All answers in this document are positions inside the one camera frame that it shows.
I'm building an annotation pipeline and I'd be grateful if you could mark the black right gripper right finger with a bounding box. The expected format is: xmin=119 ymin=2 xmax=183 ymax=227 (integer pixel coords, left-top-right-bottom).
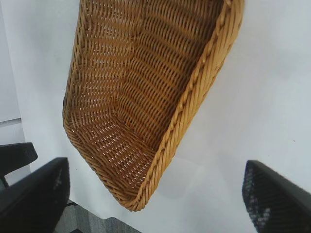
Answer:
xmin=242 ymin=159 xmax=311 ymax=233

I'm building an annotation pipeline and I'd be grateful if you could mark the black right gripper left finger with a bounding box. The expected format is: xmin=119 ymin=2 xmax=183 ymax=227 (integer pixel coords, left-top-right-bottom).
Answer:
xmin=0 ymin=157 xmax=71 ymax=233

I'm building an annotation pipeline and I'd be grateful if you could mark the woven wicker basket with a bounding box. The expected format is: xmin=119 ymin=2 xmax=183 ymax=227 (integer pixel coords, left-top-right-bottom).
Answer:
xmin=62 ymin=0 xmax=245 ymax=212

